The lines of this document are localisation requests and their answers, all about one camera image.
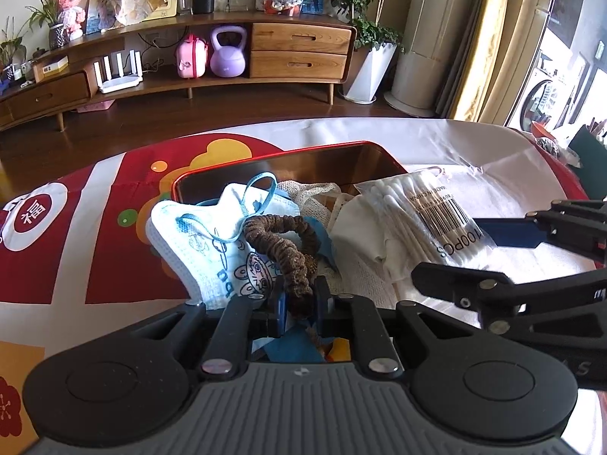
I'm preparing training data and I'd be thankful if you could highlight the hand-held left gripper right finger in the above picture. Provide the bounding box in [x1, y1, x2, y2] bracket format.
[313, 275, 480, 377]

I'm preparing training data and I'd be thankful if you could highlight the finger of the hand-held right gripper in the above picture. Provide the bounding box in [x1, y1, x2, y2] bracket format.
[410, 262, 607, 342]
[473, 199, 607, 268]

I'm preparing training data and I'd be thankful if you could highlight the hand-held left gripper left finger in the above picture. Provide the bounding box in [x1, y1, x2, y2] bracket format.
[102, 275, 290, 380]

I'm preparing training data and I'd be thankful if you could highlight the blue rubber glove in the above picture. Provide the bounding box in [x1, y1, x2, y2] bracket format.
[251, 215, 352, 365]

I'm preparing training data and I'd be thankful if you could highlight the brown scrunchie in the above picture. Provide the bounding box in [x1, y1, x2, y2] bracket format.
[243, 215, 335, 320]

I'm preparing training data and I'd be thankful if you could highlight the plain white cloth mask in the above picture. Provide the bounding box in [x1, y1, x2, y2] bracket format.
[328, 192, 413, 285]

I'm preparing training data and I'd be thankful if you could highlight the cotton swab pack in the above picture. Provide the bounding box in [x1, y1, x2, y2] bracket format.
[353, 169, 498, 266]

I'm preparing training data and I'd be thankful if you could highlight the printed white face mask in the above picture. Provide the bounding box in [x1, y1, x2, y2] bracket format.
[145, 173, 302, 311]

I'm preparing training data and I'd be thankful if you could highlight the red tin box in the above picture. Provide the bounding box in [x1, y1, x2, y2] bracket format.
[171, 141, 409, 214]

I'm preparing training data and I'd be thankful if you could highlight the white mesh cloth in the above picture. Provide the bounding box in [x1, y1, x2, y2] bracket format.
[275, 180, 399, 309]

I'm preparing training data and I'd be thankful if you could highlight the washing machine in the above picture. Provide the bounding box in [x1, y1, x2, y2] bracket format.
[514, 52, 570, 129]

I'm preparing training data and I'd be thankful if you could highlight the yellow curtain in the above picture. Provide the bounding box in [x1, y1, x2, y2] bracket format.
[436, 0, 560, 129]

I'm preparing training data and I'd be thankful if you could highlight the beige tower air conditioner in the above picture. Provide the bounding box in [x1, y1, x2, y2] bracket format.
[384, 0, 475, 118]

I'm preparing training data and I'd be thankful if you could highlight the tall potted plant white planter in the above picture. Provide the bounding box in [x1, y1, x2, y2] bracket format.
[325, 0, 405, 104]

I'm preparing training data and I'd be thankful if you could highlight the wooden cabinet drawer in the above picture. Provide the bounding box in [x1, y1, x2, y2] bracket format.
[7, 73, 91, 121]
[249, 51, 349, 79]
[251, 24, 354, 55]

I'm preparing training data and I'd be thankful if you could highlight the purple kettlebell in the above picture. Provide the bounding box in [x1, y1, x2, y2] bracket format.
[209, 26, 248, 78]

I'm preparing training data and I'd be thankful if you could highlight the wooden media cabinet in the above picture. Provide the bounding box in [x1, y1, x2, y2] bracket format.
[0, 12, 357, 132]

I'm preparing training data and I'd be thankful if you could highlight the pink toy suitcase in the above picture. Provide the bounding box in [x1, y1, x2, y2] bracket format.
[175, 33, 210, 79]

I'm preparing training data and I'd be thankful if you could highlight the pink tray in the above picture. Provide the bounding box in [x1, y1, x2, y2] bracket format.
[77, 99, 117, 113]

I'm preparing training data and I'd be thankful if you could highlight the white router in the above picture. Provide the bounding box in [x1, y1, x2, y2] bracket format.
[93, 51, 144, 94]

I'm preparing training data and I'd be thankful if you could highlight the yellow and white small box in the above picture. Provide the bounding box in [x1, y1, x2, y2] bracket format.
[40, 56, 69, 79]

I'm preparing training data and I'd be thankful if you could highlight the light blue picture box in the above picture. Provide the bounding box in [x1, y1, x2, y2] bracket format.
[85, 0, 117, 34]

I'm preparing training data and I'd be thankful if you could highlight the small plant in patterned pot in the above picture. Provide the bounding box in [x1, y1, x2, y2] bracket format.
[26, 0, 72, 50]

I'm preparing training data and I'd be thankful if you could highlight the pink plush doll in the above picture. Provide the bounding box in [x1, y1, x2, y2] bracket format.
[52, 0, 88, 39]

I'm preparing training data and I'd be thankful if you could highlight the thin leafy potted plant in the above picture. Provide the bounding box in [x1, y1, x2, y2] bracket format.
[0, 16, 29, 81]

